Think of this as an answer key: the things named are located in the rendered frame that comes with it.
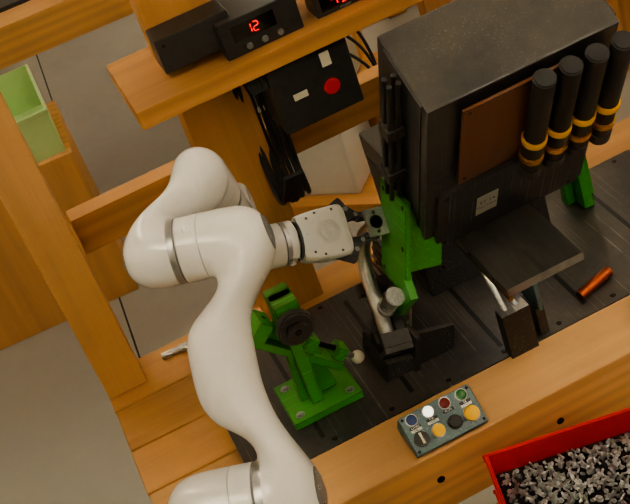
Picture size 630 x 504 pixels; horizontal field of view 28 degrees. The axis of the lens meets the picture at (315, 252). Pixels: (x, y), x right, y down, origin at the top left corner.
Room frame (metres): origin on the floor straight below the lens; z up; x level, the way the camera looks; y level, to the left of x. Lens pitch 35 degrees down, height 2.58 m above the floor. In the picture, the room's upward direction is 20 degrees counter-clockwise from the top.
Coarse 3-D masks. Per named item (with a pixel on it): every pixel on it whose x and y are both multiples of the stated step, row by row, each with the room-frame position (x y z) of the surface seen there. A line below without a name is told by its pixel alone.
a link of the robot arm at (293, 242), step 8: (280, 224) 1.95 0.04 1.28; (288, 224) 1.95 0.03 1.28; (288, 232) 1.93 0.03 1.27; (296, 232) 1.93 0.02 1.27; (288, 240) 1.92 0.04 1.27; (296, 240) 1.92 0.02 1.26; (288, 248) 1.91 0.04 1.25; (296, 248) 1.91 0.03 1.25; (288, 256) 1.90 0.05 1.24; (296, 256) 1.91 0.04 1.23; (288, 264) 1.92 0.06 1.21; (296, 264) 1.91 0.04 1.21
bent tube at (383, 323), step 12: (372, 216) 1.98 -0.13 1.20; (384, 216) 1.97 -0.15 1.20; (360, 228) 2.01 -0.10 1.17; (372, 228) 1.95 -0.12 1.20; (384, 228) 1.95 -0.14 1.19; (360, 252) 2.02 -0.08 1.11; (360, 264) 2.01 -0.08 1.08; (360, 276) 2.01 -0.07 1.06; (372, 276) 1.99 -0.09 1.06; (372, 288) 1.97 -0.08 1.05; (372, 300) 1.96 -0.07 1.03; (372, 312) 1.95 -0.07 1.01; (384, 324) 1.91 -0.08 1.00
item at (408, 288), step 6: (402, 282) 1.88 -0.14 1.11; (408, 282) 1.87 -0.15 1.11; (402, 288) 1.88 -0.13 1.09; (408, 288) 1.86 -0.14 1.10; (414, 288) 1.86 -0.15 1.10; (408, 294) 1.86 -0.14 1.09; (414, 294) 1.85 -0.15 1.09; (408, 300) 1.86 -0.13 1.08; (414, 300) 1.85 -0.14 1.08; (402, 306) 1.88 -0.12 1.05; (408, 306) 1.87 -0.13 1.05; (396, 312) 1.91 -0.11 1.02; (402, 312) 1.89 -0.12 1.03
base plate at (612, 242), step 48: (624, 192) 2.17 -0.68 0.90; (576, 240) 2.07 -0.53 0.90; (624, 240) 2.02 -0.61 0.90; (480, 288) 2.03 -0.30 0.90; (576, 288) 1.93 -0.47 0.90; (624, 288) 1.88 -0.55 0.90; (336, 336) 2.05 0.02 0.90; (480, 336) 1.89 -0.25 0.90; (384, 384) 1.86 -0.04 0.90; (432, 384) 1.81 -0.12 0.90; (288, 432) 1.82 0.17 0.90; (336, 432) 1.78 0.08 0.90
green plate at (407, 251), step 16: (384, 192) 1.98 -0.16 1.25; (384, 208) 1.98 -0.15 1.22; (400, 208) 1.90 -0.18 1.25; (400, 224) 1.90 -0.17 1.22; (416, 224) 1.90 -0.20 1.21; (384, 240) 1.97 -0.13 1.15; (400, 240) 1.90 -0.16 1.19; (416, 240) 1.90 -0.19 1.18; (432, 240) 1.90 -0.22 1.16; (384, 256) 1.97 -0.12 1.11; (400, 256) 1.90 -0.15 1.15; (416, 256) 1.89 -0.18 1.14; (432, 256) 1.90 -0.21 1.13; (384, 272) 1.97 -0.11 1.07; (400, 272) 1.90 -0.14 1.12
